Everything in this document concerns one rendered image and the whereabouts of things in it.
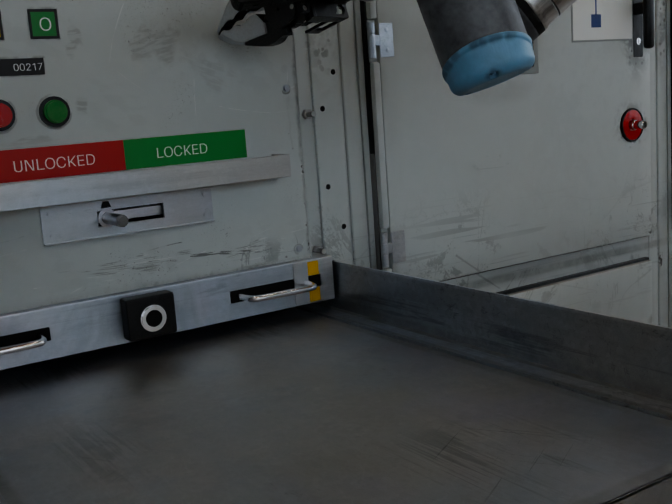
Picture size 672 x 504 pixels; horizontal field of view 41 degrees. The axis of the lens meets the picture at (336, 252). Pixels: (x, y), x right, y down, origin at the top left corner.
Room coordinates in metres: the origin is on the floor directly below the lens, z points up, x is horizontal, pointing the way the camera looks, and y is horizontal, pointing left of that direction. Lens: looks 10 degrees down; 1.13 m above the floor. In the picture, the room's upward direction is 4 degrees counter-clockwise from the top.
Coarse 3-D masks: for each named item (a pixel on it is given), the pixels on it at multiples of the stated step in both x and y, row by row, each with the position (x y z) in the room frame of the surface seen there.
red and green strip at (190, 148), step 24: (72, 144) 1.01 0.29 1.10; (96, 144) 1.03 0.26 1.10; (120, 144) 1.04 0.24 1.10; (144, 144) 1.06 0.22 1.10; (168, 144) 1.08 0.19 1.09; (192, 144) 1.09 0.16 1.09; (216, 144) 1.11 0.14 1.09; (240, 144) 1.13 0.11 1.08; (0, 168) 0.97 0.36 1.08; (24, 168) 0.98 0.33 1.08; (48, 168) 1.00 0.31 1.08; (72, 168) 1.01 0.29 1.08; (96, 168) 1.03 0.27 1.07; (120, 168) 1.04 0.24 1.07
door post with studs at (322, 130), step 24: (312, 24) 1.26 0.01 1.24; (312, 48) 1.26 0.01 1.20; (336, 48) 1.28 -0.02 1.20; (312, 72) 1.26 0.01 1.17; (336, 72) 1.28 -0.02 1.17; (312, 96) 1.26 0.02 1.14; (336, 96) 1.28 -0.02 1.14; (312, 120) 1.26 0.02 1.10; (336, 120) 1.27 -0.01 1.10; (312, 144) 1.26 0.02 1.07; (336, 144) 1.27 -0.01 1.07; (312, 168) 1.25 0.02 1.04; (336, 168) 1.27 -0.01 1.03; (312, 192) 1.25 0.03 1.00; (336, 192) 1.27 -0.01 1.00; (312, 216) 1.25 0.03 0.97; (336, 216) 1.27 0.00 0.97; (312, 240) 1.25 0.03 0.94; (336, 240) 1.27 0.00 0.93
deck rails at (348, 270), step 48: (336, 288) 1.19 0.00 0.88; (384, 288) 1.09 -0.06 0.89; (432, 288) 1.01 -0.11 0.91; (432, 336) 1.01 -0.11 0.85; (480, 336) 0.95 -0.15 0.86; (528, 336) 0.89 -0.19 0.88; (576, 336) 0.83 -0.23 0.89; (624, 336) 0.78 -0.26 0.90; (576, 384) 0.80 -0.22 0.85; (624, 384) 0.79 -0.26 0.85
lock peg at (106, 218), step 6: (102, 204) 1.02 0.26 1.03; (108, 204) 1.03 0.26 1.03; (102, 210) 1.02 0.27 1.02; (108, 210) 1.03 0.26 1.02; (102, 216) 1.02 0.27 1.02; (108, 216) 1.00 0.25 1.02; (114, 216) 0.99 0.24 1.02; (120, 216) 0.98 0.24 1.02; (126, 216) 0.99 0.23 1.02; (102, 222) 1.02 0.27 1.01; (108, 222) 1.01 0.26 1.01; (114, 222) 0.99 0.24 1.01; (120, 222) 0.98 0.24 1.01; (126, 222) 0.98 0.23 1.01
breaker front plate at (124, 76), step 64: (0, 0) 0.98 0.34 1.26; (64, 0) 1.02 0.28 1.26; (128, 0) 1.06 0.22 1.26; (192, 0) 1.10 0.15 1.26; (64, 64) 1.01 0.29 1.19; (128, 64) 1.05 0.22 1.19; (192, 64) 1.10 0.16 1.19; (256, 64) 1.15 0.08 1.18; (64, 128) 1.01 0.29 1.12; (128, 128) 1.05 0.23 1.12; (192, 128) 1.09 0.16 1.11; (256, 128) 1.14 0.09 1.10; (192, 192) 1.09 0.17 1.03; (256, 192) 1.14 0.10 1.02; (0, 256) 0.96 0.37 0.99; (64, 256) 1.00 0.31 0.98; (128, 256) 1.04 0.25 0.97; (192, 256) 1.08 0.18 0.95; (256, 256) 1.13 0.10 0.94
